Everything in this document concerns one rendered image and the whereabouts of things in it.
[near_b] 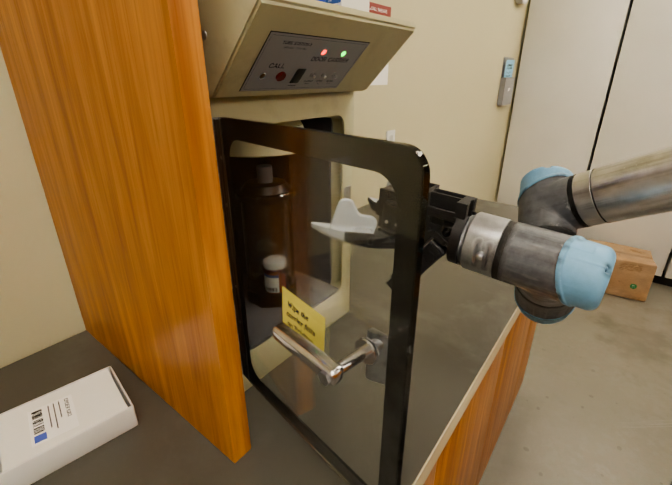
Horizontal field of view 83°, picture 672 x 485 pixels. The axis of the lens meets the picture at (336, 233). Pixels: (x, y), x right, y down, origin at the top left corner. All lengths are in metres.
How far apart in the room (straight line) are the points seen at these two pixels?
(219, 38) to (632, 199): 0.51
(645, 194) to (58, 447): 0.80
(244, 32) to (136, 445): 0.57
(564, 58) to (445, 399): 2.99
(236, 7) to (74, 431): 0.58
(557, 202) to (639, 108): 2.82
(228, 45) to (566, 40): 3.12
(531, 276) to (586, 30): 3.03
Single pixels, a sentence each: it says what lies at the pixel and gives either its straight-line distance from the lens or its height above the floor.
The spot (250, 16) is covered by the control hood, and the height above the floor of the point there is 1.49.
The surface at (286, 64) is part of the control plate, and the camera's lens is 0.51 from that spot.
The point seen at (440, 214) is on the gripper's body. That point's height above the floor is 1.27.
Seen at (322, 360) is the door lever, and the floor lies 1.21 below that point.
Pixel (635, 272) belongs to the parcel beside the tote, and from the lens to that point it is 3.28.
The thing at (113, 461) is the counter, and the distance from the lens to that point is 0.69.
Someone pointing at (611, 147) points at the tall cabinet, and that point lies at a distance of 3.43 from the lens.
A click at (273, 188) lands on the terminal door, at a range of 0.40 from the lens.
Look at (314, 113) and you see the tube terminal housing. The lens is 0.65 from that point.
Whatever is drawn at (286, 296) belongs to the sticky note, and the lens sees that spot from 0.44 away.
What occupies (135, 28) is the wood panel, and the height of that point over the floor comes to 1.47.
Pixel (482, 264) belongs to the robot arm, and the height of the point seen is 1.23.
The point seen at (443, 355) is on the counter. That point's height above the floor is 0.94.
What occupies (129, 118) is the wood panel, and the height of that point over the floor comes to 1.39.
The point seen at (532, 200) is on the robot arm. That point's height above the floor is 1.27.
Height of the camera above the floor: 1.43
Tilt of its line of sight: 22 degrees down
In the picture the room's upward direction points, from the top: straight up
